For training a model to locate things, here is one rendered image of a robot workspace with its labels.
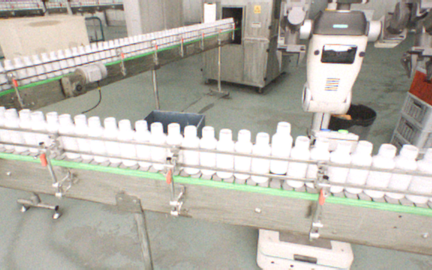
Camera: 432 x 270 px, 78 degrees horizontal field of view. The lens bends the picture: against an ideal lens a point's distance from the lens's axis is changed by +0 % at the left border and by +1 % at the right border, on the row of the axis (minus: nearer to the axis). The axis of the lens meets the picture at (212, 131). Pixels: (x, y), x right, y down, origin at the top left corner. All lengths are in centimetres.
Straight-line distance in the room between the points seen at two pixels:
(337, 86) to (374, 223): 68
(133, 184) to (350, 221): 73
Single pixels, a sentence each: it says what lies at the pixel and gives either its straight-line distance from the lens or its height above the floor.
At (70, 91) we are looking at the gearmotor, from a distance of 225.
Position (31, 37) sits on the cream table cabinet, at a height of 97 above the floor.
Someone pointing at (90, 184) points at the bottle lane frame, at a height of 91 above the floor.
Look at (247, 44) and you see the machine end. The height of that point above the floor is 78.
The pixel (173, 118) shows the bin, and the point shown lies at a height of 91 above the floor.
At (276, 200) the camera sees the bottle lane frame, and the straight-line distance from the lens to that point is 91.
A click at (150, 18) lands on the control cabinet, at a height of 97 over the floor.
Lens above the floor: 156
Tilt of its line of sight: 28 degrees down
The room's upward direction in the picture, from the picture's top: straight up
